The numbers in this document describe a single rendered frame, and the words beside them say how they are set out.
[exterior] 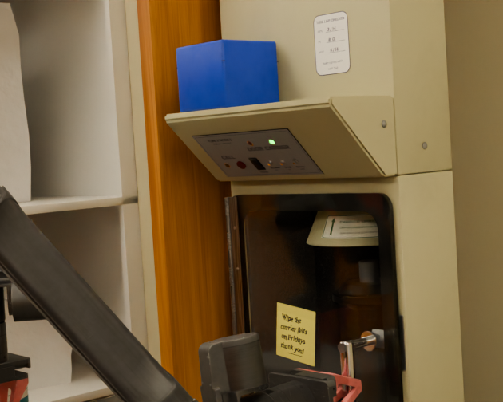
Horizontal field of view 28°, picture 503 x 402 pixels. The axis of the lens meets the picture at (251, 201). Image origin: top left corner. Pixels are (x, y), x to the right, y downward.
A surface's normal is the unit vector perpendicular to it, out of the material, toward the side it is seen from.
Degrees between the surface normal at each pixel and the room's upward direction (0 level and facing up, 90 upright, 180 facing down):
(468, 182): 90
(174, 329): 90
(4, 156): 94
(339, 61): 90
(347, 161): 135
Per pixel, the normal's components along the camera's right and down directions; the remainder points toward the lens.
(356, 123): 0.67, 0.00
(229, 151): -0.48, 0.76
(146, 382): 0.30, -0.25
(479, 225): -0.74, 0.08
